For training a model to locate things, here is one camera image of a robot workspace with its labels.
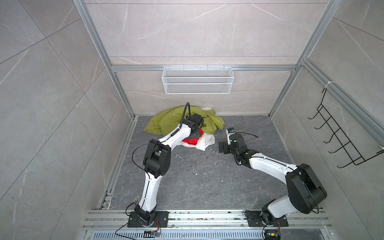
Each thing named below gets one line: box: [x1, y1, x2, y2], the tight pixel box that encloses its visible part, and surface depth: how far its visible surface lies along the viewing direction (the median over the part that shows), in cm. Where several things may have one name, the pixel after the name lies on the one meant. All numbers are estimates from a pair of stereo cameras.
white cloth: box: [177, 133, 216, 151], surface depth 102 cm
